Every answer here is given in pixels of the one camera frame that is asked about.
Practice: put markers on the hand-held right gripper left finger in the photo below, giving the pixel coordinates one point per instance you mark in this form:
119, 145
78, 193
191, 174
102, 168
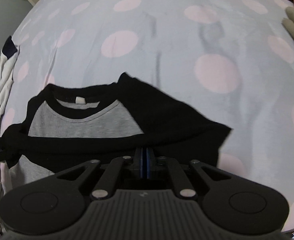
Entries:
139, 165

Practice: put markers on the polka-dot bedsheet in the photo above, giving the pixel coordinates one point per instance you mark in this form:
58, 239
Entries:
161, 30

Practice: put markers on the white shirt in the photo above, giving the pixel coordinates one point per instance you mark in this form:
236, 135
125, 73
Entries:
4, 80

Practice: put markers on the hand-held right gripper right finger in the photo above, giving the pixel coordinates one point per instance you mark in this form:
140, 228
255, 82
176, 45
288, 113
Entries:
149, 165

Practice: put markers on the grey shirt with black sleeves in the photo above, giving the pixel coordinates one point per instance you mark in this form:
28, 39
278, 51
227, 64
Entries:
87, 120

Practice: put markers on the black garment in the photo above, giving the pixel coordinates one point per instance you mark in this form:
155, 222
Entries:
10, 47

